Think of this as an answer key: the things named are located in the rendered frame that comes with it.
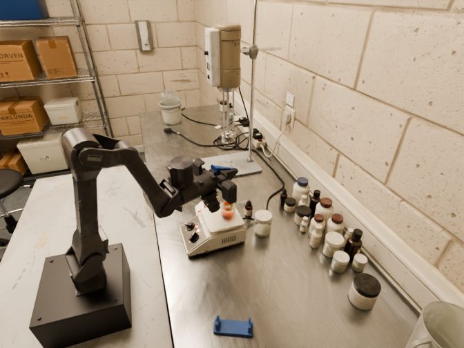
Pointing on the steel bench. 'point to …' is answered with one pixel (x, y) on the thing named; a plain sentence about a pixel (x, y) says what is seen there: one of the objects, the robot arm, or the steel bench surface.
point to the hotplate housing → (216, 239)
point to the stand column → (253, 80)
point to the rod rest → (233, 327)
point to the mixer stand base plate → (239, 160)
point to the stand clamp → (257, 50)
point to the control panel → (192, 233)
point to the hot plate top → (213, 220)
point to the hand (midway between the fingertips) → (228, 174)
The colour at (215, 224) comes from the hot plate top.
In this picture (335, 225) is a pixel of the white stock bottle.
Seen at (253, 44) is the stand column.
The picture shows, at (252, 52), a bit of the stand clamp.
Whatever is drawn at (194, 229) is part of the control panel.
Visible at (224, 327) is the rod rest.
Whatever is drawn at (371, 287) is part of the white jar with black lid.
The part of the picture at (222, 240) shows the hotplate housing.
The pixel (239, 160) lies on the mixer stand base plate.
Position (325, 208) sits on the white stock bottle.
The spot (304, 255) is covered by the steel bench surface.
